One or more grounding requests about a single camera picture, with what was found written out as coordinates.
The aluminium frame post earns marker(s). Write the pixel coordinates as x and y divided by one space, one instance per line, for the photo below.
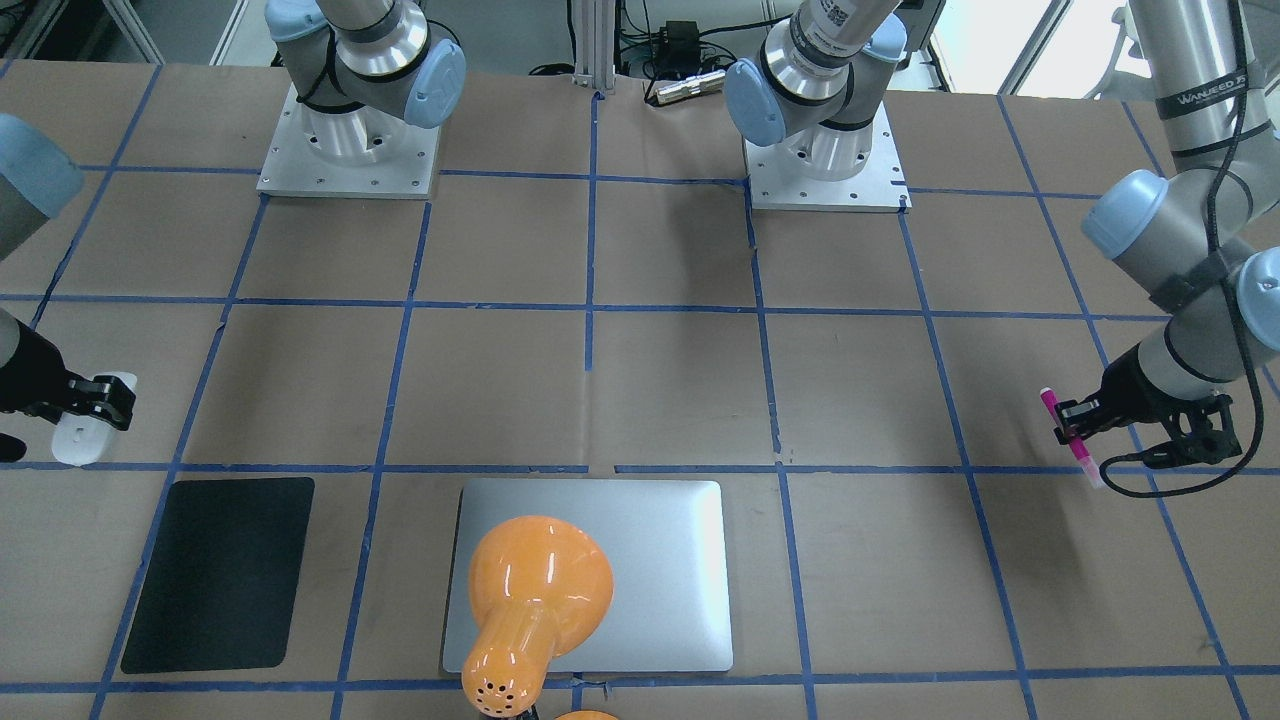
594 39

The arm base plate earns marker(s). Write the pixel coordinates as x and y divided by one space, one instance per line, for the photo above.
823 169
364 154

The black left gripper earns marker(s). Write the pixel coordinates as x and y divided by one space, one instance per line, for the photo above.
1137 380

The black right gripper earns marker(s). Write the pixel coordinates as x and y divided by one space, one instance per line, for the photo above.
28 378

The black mousepad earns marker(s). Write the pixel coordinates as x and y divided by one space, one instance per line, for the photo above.
220 588

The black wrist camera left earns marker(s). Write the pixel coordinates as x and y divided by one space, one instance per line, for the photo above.
1198 432

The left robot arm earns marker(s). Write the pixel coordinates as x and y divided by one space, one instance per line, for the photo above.
1179 237

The orange desk lamp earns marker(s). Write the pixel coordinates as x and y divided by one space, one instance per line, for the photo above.
538 587

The grey closed laptop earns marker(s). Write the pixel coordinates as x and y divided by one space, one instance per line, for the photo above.
665 539

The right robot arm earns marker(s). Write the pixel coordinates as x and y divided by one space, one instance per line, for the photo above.
37 181

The silver cylindrical connector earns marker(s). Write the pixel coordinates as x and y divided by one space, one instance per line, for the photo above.
701 85

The white computer mouse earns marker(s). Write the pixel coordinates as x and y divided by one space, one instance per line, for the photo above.
81 440

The pink marker pen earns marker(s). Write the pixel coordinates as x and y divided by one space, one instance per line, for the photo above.
1075 450

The black power adapter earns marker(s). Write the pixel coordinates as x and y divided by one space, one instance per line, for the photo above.
677 53

